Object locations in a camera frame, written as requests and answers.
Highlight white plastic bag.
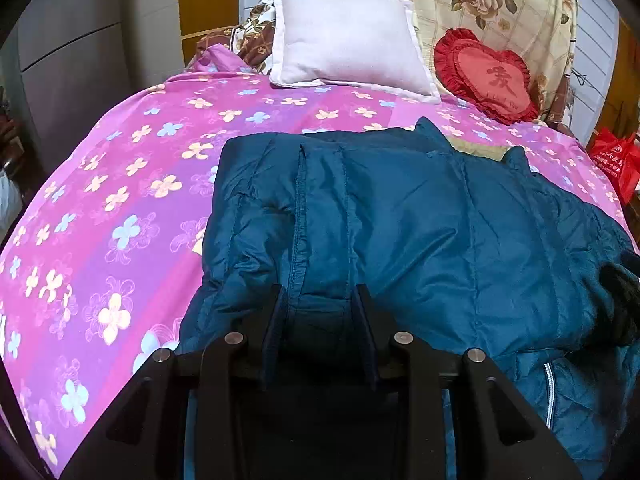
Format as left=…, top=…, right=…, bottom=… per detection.
left=0, top=170, right=23, bottom=243

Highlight red heart cushion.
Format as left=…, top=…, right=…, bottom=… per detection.
left=433, top=28, right=539, bottom=125

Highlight teal puffer jacket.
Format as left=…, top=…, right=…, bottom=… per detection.
left=180, top=119, right=639, bottom=479

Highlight brown floral quilt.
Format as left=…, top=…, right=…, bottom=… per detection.
left=186, top=0, right=276, bottom=75

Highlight white pillow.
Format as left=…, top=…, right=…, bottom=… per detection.
left=269, top=0, right=440, bottom=104

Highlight grey wardrobe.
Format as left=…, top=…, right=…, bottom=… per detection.
left=1, top=0, right=184, bottom=172

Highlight red shopping bag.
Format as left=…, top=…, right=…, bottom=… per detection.
left=587, top=128, right=640, bottom=206

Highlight pink floral bedspread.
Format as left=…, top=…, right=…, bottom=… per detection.
left=1, top=46, right=623, bottom=473

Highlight beige floral blanket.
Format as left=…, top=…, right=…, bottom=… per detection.
left=411, top=0, right=577, bottom=119

